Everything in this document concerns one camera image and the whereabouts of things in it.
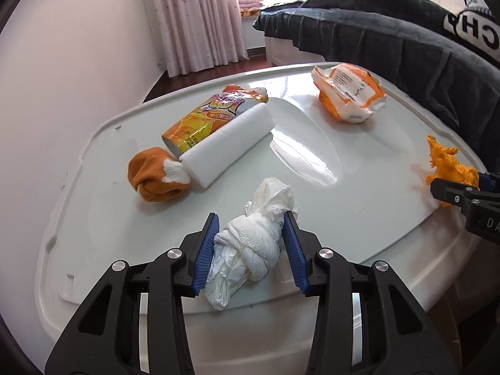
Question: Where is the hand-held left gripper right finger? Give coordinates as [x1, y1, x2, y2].
[283, 210, 448, 375]

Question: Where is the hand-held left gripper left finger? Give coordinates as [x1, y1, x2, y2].
[45, 213, 221, 375]

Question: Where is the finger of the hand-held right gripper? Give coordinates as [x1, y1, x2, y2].
[430, 178, 500, 243]
[477, 172, 500, 193]

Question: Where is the orange dinosaur toy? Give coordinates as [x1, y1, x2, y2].
[425, 135, 480, 208]

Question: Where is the orange sock ball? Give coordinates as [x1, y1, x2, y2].
[128, 146, 192, 204]

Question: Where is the white foam cylinder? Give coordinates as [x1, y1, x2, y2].
[179, 103, 275, 188]

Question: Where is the orange yellow snack packet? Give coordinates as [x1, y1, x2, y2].
[162, 84, 269, 156]

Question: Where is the black white printed cloth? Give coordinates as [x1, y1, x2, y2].
[441, 0, 500, 63]

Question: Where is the orange white plastic bag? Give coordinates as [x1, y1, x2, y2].
[311, 62, 387, 123]

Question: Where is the dark grey blanket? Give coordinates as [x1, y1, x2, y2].
[253, 0, 500, 173]

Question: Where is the pink dotted curtain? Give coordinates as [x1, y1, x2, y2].
[142, 0, 250, 77]

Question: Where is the white bed frame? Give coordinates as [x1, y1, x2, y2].
[265, 34, 313, 65]

